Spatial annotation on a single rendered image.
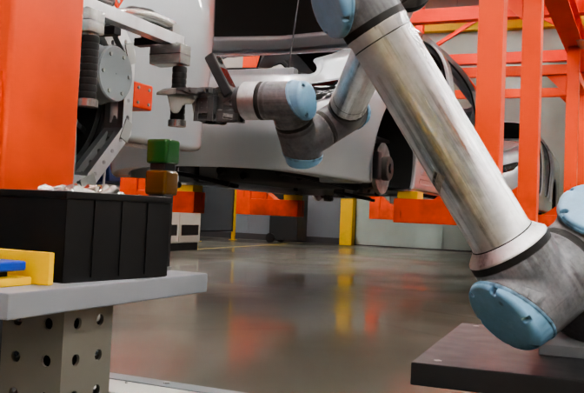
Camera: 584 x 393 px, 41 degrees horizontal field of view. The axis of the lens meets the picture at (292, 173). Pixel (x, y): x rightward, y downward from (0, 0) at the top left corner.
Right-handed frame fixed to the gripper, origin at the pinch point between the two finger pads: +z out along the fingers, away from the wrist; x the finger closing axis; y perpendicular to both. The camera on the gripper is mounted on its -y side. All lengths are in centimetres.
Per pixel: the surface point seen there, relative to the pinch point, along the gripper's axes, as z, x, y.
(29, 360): -35, -83, 48
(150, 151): -34, -57, 19
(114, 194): -42, -77, 26
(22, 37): -22, -74, 4
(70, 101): -22, -62, 11
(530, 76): -14, 537, -98
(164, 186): -37, -57, 24
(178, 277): -44, -63, 38
